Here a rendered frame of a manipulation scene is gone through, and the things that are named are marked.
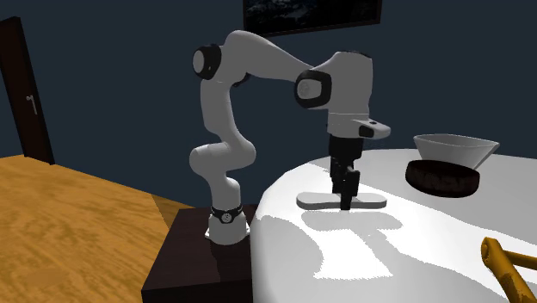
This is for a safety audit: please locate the dark framed wall picture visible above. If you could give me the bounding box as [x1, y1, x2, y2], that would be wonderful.
[242, 0, 383, 39]

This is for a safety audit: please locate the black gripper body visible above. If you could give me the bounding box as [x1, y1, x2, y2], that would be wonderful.
[328, 134, 365, 165]

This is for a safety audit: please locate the dark brown bowl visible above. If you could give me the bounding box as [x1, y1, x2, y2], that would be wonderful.
[404, 159, 481, 199]

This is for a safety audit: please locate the white bowl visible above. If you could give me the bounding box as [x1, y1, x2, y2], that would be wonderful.
[412, 133, 501, 170]

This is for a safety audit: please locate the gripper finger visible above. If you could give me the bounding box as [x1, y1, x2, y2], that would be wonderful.
[329, 157, 348, 195]
[339, 164, 361, 211]

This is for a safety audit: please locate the dark door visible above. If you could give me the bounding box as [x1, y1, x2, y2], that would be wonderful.
[0, 15, 57, 166]

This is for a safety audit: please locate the white round table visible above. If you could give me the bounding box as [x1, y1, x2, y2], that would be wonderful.
[250, 147, 537, 303]

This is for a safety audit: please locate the dark robot stand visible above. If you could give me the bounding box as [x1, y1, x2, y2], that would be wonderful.
[141, 204, 261, 303]

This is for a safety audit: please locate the white flat oblong object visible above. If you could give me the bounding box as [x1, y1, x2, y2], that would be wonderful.
[295, 191, 388, 212]

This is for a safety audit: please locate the yellow wooden chair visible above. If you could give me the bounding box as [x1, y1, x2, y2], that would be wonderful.
[479, 236, 537, 303]

